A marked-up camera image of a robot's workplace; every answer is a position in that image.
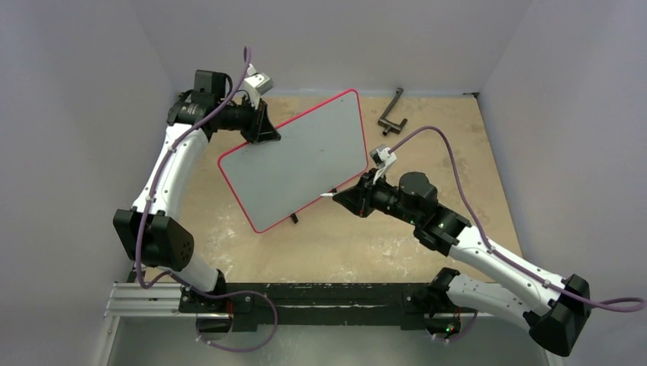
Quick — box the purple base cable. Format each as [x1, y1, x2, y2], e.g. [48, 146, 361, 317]
[431, 313, 479, 345]
[195, 287, 279, 353]

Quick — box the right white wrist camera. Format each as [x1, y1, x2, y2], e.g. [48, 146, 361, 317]
[369, 144, 397, 184]

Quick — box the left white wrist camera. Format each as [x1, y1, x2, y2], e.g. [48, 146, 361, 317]
[242, 72, 275, 109]

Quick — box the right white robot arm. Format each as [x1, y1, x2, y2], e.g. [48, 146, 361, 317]
[332, 169, 591, 357]

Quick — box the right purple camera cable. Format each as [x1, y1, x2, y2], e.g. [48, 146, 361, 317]
[388, 126, 647, 313]

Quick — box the red framed whiteboard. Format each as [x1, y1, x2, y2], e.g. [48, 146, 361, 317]
[217, 88, 369, 233]

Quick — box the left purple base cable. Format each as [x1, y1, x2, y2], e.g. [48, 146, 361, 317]
[195, 287, 279, 353]

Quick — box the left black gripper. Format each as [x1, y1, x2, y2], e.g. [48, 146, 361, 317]
[217, 95, 281, 145]

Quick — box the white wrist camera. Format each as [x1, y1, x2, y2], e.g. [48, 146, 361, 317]
[242, 72, 275, 109]
[369, 144, 397, 184]

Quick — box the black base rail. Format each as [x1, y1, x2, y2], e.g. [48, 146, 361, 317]
[179, 282, 474, 332]

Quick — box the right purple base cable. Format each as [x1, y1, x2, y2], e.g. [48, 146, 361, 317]
[431, 313, 479, 345]

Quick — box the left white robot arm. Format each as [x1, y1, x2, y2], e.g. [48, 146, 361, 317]
[113, 66, 281, 312]

